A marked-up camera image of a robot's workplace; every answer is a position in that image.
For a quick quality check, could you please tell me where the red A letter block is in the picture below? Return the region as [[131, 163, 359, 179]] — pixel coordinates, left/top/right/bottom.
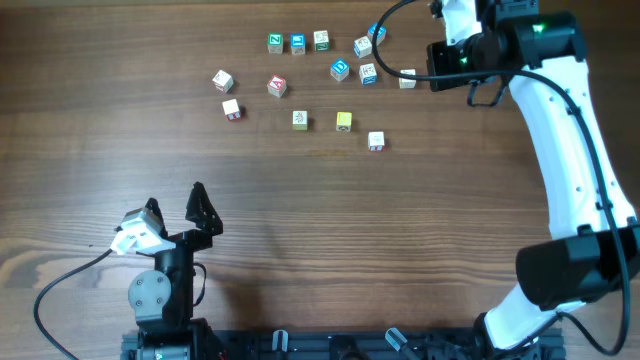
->
[[267, 75, 287, 98]]

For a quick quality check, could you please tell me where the blue D letter block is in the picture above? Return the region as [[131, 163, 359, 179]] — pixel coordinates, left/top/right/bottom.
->
[[330, 59, 350, 82]]

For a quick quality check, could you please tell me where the black left camera cable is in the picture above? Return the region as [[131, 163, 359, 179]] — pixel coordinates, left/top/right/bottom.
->
[[33, 248, 114, 360]]

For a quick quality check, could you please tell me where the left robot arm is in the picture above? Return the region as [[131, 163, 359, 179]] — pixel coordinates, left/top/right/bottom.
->
[[120, 182, 228, 360]]

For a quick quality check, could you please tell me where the white blue picture block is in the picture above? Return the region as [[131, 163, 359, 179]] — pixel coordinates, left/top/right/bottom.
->
[[359, 63, 377, 85]]

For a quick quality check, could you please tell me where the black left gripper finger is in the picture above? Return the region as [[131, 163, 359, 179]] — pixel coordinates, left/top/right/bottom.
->
[[145, 197, 168, 238], [185, 182, 223, 235]]

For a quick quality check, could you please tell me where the white tilted block far left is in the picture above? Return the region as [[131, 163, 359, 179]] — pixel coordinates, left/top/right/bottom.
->
[[212, 70, 234, 93]]

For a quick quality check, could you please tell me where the blue letter block top row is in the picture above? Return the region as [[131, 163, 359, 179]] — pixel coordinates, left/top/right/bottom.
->
[[290, 33, 306, 55]]

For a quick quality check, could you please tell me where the ladybug picture block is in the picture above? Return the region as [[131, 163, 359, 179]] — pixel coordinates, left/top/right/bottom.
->
[[292, 110, 308, 131]]

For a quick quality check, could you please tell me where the yellow W letter block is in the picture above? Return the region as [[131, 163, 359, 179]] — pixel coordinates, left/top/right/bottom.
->
[[336, 112, 352, 132]]

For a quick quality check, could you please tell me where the blue tilted block top right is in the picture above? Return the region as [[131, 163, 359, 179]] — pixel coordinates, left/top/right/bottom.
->
[[367, 23, 387, 45]]

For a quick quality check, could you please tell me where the white red lower-left block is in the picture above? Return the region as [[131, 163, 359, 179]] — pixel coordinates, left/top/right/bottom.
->
[[222, 99, 242, 121]]

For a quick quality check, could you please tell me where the green Z letter block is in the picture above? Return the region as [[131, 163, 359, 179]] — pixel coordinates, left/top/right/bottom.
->
[[267, 32, 284, 54]]

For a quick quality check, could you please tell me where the white blue tilted block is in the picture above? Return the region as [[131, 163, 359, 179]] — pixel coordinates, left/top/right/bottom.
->
[[354, 36, 372, 59]]

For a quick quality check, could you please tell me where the black camera cable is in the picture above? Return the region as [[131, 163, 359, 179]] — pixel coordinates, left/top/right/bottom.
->
[[370, 0, 632, 357], [33, 248, 114, 360]]

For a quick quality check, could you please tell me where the white yellow picture block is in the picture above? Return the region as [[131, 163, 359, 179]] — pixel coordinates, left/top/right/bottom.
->
[[399, 69, 417, 89]]

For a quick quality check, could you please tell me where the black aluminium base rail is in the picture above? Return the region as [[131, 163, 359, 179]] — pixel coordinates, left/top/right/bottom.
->
[[119, 327, 566, 360]]

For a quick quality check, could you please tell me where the black right camera cable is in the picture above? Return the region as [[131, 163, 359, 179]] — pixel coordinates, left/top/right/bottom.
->
[[370, 0, 632, 357]]

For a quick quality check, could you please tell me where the white red green block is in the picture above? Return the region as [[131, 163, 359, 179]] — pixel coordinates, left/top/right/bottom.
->
[[368, 131, 385, 152]]

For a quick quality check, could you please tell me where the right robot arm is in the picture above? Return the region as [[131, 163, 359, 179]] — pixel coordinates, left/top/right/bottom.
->
[[427, 1, 639, 356]]

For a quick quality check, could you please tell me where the white green picture block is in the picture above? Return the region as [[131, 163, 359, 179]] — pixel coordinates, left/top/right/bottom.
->
[[313, 30, 330, 52]]

